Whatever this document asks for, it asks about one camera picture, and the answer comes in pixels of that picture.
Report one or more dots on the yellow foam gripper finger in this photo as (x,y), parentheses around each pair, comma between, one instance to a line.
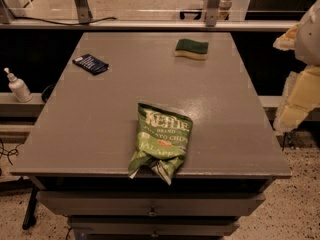
(301,94)
(287,40)

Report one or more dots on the green jalapeno chip bag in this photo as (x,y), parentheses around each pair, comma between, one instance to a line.
(161,143)

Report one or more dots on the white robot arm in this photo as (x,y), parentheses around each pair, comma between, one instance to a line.
(307,44)

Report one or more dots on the blue rxbar blueberry bar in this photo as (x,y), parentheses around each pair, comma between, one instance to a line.
(91,64)

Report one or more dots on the green and yellow sponge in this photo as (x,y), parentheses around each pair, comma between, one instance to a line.
(191,49)

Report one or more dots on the drawer with knob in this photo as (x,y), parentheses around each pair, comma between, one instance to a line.
(151,204)
(153,227)

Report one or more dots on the grey drawer cabinet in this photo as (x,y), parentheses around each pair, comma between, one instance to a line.
(87,236)

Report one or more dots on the top drawer with knob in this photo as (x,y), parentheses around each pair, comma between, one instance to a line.
(151,204)

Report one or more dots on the white pump bottle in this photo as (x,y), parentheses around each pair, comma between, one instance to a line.
(18,87)

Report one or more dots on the black table leg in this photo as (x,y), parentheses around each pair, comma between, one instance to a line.
(29,219)

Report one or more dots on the right metal frame bracket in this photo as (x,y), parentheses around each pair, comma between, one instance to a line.
(211,12)

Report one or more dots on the metal frame bracket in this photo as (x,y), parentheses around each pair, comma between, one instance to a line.
(211,12)
(83,11)

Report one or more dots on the left metal frame bracket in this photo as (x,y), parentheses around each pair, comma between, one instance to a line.
(83,11)

